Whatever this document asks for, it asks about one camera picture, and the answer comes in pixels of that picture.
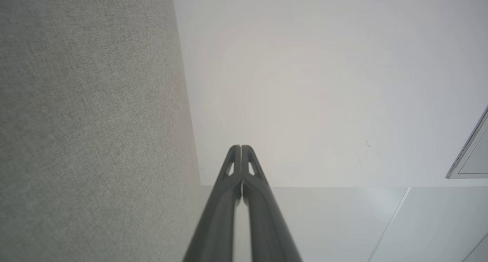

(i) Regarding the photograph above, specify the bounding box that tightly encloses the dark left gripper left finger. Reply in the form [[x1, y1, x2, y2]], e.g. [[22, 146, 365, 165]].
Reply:
[[182, 145, 243, 262]]

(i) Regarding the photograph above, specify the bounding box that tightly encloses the grey framed wall panel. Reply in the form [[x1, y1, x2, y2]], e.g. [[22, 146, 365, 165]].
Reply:
[[445, 105, 488, 180]]

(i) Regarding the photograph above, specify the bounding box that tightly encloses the grey fabric sofa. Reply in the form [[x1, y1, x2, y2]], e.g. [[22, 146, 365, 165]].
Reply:
[[0, 0, 203, 262]]

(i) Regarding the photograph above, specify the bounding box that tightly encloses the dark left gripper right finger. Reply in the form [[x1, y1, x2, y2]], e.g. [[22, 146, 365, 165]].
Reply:
[[241, 145, 304, 262]]

